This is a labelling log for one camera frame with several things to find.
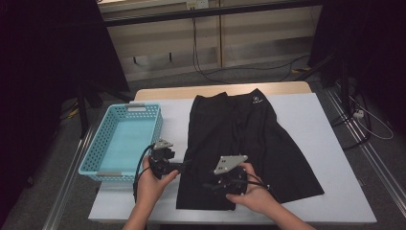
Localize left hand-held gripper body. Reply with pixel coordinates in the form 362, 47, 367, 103
148, 138, 180, 180

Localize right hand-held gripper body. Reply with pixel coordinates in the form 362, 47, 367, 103
212, 155, 249, 196

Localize light blue plastic basket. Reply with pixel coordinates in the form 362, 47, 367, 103
79, 102, 165, 184

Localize black shorts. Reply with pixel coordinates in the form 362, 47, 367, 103
175, 88, 326, 212

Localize person's left hand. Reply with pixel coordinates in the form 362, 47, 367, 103
135, 155, 179, 208

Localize person's right hand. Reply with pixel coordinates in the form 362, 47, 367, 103
226, 162, 279, 215

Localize wooden table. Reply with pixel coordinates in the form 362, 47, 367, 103
133, 80, 313, 102

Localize black stand with slanted legs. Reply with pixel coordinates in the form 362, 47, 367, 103
76, 80, 135, 139

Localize white table cover board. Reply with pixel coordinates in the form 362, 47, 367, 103
88, 92, 377, 224

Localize beige low cabinet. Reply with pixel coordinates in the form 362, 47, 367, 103
98, 0, 324, 82

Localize black horizontal bar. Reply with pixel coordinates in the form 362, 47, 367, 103
103, 0, 324, 28

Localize wide black curtain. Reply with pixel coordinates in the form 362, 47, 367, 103
0, 0, 131, 224

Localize narrow black curtain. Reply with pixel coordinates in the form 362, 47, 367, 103
307, 0, 406, 135

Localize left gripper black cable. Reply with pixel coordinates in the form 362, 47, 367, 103
132, 144, 156, 205

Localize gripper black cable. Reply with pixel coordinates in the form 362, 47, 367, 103
132, 144, 156, 205
242, 178, 272, 193

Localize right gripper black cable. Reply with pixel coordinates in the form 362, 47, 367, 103
242, 178, 272, 193

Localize short metal floor rail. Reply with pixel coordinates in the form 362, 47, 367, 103
42, 127, 94, 230

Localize hanging black cable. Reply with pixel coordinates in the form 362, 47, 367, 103
191, 15, 311, 85

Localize black floor cable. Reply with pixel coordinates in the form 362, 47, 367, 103
329, 92, 373, 151

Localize black stand with upright post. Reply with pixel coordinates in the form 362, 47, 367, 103
295, 52, 351, 113

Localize long metal floor rail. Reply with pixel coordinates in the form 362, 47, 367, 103
325, 89, 406, 219

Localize thin white cable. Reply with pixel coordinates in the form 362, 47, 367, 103
349, 95, 395, 141

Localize white wall socket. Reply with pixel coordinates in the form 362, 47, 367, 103
186, 0, 210, 10

